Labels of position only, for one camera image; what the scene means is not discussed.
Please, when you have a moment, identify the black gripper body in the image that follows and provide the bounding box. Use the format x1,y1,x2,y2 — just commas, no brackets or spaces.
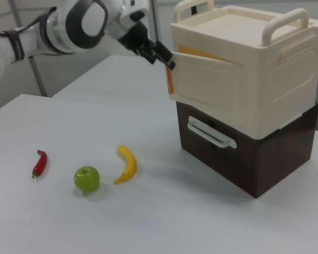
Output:
117,21,160,58

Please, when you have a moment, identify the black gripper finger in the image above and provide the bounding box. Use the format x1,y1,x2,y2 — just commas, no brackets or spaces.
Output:
139,44,160,65
155,40,176,71

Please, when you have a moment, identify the green toy apple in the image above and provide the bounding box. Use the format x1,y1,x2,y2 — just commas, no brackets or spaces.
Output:
73,166,100,193

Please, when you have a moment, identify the cream cabinet carry handle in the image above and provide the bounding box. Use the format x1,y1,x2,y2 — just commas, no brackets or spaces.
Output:
261,7,310,47
173,0,215,23

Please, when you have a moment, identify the dark brown wooden drawer box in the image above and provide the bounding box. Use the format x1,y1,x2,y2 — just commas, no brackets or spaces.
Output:
175,101,318,199

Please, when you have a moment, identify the white drawer handle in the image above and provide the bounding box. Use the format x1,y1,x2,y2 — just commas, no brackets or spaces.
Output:
187,115,238,149

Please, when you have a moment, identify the yellow toy banana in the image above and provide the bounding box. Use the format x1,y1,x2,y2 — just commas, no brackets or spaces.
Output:
113,144,138,185

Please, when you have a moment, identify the grey metal frame pole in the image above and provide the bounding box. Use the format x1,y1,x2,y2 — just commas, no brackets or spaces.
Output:
149,0,163,43

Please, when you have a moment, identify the red toy chili pepper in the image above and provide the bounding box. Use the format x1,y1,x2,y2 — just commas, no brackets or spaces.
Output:
31,149,48,179

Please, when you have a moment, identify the cream plastic cabinet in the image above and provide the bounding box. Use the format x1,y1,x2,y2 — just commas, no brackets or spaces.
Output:
170,0,318,140

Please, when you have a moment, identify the cream cabinet door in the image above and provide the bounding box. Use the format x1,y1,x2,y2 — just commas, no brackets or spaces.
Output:
164,51,249,128

